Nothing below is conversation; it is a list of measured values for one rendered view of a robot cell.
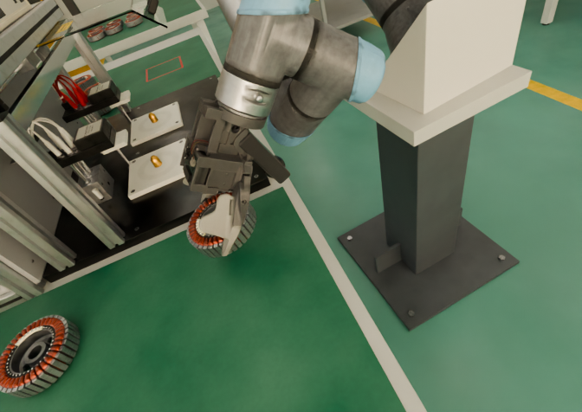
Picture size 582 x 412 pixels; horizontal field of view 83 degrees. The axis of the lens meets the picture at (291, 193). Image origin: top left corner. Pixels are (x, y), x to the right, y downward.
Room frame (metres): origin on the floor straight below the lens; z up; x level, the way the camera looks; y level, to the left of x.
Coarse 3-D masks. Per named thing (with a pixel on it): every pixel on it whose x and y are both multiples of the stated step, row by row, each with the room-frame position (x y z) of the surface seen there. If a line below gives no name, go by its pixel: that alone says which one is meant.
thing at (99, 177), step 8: (96, 168) 0.70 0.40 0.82; (96, 176) 0.67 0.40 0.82; (104, 176) 0.69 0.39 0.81; (80, 184) 0.65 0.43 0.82; (88, 184) 0.64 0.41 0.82; (96, 184) 0.64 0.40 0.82; (104, 184) 0.66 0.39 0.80; (112, 184) 0.69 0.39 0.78; (88, 192) 0.64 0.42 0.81; (104, 192) 0.64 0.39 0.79; (112, 192) 0.66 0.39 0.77; (96, 200) 0.64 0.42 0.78; (104, 200) 0.64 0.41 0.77
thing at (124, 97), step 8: (112, 80) 0.95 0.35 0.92; (96, 88) 0.93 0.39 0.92; (104, 88) 0.91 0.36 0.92; (112, 88) 0.91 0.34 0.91; (88, 96) 0.89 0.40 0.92; (96, 96) 0.89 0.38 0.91; (104, 96) 0.89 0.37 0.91; (112, 96) 0.90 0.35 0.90; (120, 96) 0.93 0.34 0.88; (128, 96) 0.92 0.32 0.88; (80, 104) 0.92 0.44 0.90; (88, 104) 0.91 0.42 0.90; (96, 104) 0.89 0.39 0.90; (104, 104) 0.89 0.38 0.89; (112, 104) 0.89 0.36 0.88; (120, 104) 0.90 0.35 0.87; (64, 112) 0.91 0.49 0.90; (72, 112) 0.89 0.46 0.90; (80, 112) 0.88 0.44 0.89; (88, 112) 0.88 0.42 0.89; (64, 120) 0.88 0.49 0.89; (72, 120) 0.88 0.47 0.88; (88, 120) 0.89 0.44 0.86; (96, 120) 0.94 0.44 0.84
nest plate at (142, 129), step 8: (176, 104) 1.00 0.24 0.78; (152, 112) 1.00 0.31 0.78; (160, 112) 0.98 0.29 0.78; (168, 112) 0.96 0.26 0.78; (176, 112) 0.94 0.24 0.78; (136, 120) 0.98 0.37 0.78; (144, 120) 0.96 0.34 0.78; (160, 120) 0.92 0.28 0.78; (168, 120) 0.91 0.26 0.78; (176, 120) 0.89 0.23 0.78; (136, 128) 0.93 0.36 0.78; (144, 128) 0.91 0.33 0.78; (152, 128) 0.89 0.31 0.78; (160, 128) 0.88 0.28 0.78; (168, 128) 0.86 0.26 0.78; (176, 128) 0.87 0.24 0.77; (136, 136) 0.88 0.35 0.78; (144, 136) 0.86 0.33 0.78; (152, 136) 0.86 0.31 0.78; (136, 144) 0.85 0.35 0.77
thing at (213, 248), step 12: (228, 192) 0.43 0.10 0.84; (204, 204) 0.43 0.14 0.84; (216, 204) 0.42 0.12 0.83; (192, 216) 0.41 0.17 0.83; (252, 216) 0.37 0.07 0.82; (192, 228) 0.39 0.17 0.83; (252, 228) 0.36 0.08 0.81; (192, 240) 0.37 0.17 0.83; (204, 240) 0.35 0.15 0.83; (216, 240) 0.34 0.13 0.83; (240, 240) 0.35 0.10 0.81; (204, 252) 0.34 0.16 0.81; (216, 252) 0.34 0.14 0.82
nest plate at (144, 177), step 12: (180, 144) 0.75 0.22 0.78; (144, 156) 0.76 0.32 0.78; (168, 156) 0.72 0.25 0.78; (180, 156) 0.70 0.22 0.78; (132, 168) 0.72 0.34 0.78; (144, 168) 0.70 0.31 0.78; (156, 168) 0.68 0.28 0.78; (168, 168) 0.66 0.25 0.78; (180, 168) 0.65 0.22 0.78; (132, 180) 0.67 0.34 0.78; (144, 180) 0.65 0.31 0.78; (156, 180) 0.63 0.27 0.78; (168, 180) 0.62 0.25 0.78; (132, 192) 0.62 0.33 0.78; (144, 192) 0.61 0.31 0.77
